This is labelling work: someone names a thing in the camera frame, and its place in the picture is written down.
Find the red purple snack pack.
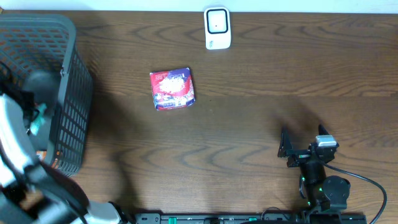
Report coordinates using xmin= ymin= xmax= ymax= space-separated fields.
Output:
xmin=150 ymin=67 xmax=196 ymax=111

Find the teal snack wrapper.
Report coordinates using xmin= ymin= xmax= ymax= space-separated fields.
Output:
xmin=29 ymin=103 xmax=47 ymax=136

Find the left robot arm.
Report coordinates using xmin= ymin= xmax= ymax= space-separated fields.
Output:
xmin=1 ymin=70 xmax=133 ymax=223

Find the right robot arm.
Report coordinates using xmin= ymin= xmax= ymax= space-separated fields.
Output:
xmin=277 ymin=125 xmax=351 ymax=212

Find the white barcode scanner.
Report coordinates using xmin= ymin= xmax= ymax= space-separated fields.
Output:
xmin=203 ymin=7 xmax=232 ymax=50

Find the grey plastic mesh basket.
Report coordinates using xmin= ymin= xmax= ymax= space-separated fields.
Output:
xmin=1 ymin=14 xmax=93 ymax=176

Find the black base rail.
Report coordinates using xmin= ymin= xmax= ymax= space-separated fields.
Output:
xmin=134 ymin=211 xmax=367 ymax=224

